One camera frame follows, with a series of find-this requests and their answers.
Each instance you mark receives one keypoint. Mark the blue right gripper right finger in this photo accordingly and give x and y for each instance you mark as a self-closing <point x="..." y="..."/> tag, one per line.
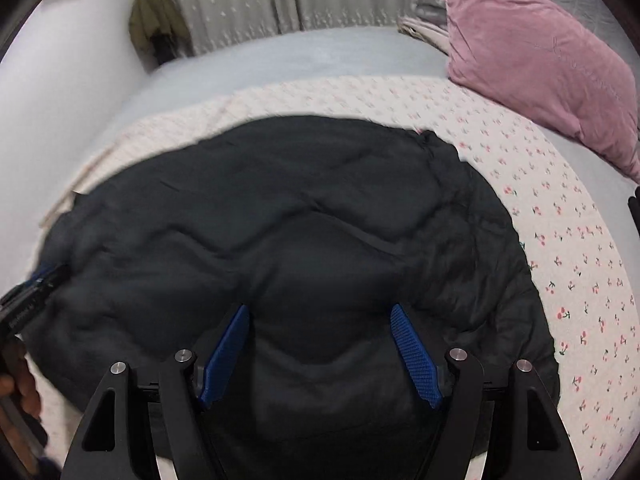
<point x="423" y="352"/>

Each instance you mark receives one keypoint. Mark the black puffer jacket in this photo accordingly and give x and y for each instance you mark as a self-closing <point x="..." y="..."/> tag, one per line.
<point x="320" y="226"/>

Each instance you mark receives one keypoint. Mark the cherry print bed sheet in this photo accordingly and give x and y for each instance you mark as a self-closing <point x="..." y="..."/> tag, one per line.
<point x="587" y="289"/>

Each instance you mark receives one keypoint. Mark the pink velvet pillow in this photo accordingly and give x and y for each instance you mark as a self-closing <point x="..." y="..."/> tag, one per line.
<point x="533" y="57"/>

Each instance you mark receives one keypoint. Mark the folded striped linens stack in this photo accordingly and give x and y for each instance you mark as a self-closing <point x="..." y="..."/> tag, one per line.
<point x="428" y="22"/>

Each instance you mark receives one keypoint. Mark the person's left hand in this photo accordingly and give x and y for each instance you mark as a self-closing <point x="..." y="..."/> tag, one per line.
<point x="18" y="378"/>

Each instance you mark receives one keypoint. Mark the olive green hanging jacket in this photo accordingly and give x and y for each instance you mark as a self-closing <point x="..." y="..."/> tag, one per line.
<point x="157" y="28"/>

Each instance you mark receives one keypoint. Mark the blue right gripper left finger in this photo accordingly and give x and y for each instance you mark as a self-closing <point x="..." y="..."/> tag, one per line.
<point x="217" y="352"/>

